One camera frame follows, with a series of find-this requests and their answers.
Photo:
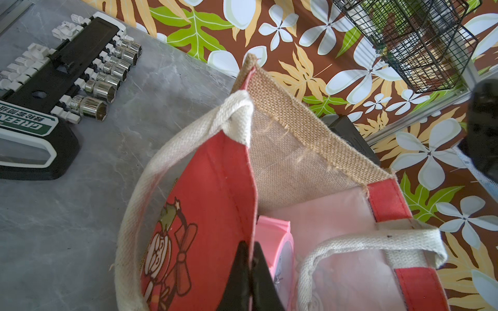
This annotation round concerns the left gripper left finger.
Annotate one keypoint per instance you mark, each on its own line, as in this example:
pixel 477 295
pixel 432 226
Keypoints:
pixel 236 296

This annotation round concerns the black wire basket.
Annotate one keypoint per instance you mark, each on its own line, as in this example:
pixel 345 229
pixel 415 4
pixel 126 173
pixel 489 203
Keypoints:
pixel 425 42

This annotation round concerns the pink twin-bell alarm clock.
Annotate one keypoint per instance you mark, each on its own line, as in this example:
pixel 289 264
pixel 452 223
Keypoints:
pixel 277 243

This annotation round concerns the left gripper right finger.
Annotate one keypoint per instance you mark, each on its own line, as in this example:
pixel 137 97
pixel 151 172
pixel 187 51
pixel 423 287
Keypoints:
pixel 264 293

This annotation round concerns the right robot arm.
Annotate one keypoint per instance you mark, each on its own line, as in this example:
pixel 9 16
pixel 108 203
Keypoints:
pixel 480 143

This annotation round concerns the black socket set holder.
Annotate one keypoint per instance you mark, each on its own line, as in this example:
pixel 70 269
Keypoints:
pixel 46 90

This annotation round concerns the black plastic tool case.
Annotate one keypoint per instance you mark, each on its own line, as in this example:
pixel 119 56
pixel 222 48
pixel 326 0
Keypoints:
pixel 343 127

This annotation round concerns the red burlap canvas bag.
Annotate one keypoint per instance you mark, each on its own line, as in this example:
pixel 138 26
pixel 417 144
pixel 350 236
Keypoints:
pixel 263 153

